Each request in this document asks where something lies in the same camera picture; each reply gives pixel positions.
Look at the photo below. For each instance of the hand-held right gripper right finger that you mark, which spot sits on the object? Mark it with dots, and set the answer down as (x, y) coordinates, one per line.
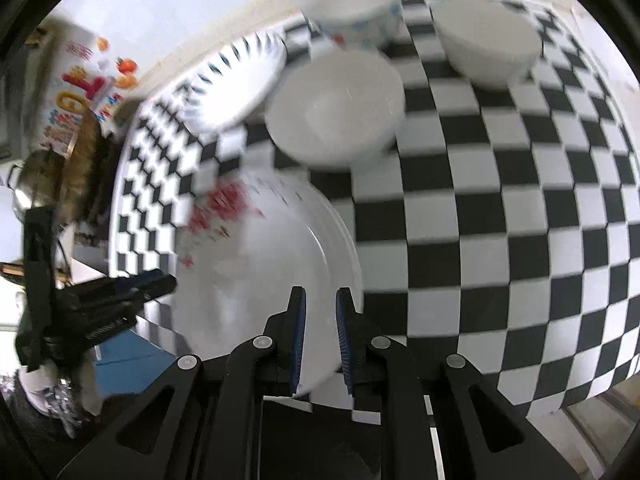
(342, 332)

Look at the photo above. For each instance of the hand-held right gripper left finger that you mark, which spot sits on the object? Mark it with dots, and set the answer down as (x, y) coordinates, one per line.
(299, 332)

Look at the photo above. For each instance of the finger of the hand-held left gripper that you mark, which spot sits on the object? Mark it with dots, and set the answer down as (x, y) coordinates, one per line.
(145, 276)
(157, 287)

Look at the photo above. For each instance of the white plate with red flowers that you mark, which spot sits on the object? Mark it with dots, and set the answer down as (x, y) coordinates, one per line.
(270, 280)

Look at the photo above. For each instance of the white plate with blue leaves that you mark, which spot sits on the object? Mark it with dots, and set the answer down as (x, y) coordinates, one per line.
(240, 75)

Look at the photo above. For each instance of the plain white bowl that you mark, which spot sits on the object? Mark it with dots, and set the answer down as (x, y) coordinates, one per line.
(485, 42)
(335, 110)

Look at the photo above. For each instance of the white bowl with blue pattern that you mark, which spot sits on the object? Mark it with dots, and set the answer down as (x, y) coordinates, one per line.
(350, 10)

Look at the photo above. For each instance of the blue cabinet panel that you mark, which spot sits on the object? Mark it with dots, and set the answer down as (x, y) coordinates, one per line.
(125, 352)

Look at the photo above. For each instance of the worn metal wok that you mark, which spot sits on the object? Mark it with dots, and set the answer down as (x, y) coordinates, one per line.
(82, 160)

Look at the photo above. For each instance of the stainless steel pot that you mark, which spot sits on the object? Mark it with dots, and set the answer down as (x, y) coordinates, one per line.
(35, 185)

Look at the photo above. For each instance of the black and white checkered tablecloth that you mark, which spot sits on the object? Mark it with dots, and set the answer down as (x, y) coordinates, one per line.
(500, 210)

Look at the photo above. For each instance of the colourful wall stickers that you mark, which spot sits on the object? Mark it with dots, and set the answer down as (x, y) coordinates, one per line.
(80, 85)

